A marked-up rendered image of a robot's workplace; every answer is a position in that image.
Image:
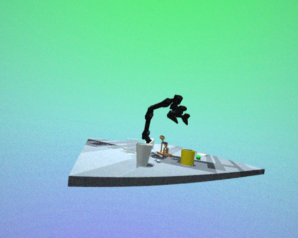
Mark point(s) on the yellow cup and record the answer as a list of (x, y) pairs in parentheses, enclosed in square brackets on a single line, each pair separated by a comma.
[(187, 157)]

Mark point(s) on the pale grey tapered cup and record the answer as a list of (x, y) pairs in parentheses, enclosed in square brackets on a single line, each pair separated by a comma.
[(143, 151)]

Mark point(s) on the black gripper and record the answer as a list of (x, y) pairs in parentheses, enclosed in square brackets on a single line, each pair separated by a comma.
[(173, 116)]

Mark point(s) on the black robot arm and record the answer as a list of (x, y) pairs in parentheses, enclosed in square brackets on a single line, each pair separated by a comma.
[(173, 102)]

